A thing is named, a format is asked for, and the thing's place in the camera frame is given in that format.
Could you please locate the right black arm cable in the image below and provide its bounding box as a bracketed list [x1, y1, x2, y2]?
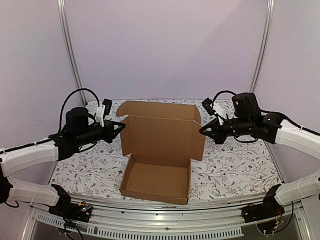
[212, 90, 237, 103]

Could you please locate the aluminium frame post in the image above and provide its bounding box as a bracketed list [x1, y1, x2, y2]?
[56, 0, 87, 106]
[249, 0, 275, 93]

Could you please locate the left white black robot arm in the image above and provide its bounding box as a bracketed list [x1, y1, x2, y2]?
[0, 106, 126, 217]

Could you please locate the brown cardboard box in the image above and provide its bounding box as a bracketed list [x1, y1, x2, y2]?
[116, 100, 205, 205]

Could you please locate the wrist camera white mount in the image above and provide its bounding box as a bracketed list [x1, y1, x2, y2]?
[94, 98, 112, 127]
[201, 98, 229, 126]

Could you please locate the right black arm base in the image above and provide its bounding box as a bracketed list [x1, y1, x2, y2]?
[241, 184, 285, 223]

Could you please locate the floral patterned table mat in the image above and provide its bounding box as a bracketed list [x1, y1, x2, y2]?
[50, 99, 282, 204]

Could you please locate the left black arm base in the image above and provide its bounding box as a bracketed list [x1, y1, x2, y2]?
[48, 184, 93, 223]

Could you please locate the aluminium front rail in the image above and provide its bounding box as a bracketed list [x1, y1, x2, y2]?
[21, 195, 312, 240]

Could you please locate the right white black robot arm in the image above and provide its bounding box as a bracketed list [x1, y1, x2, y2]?
[199, 92, 320, 218]

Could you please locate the left aluminium frame post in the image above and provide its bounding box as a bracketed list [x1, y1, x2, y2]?
[56, 0, 87, 106]

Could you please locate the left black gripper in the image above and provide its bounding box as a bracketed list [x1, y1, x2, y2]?
[75, 120, 126, 147]

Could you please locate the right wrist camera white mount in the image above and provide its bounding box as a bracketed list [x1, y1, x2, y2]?
[201, 98, 229, 126]

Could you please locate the right aluminium frame post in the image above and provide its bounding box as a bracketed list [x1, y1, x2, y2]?
[249, 0, 275, 93]

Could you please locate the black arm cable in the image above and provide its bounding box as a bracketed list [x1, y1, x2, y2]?
[212, 90, 237, 103]
[58, 87, 101, 133]

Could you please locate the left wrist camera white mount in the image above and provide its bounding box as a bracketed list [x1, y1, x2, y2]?
[94, 98, 112, 127]

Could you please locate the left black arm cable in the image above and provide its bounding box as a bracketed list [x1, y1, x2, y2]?
[58, 87, 101, 133]

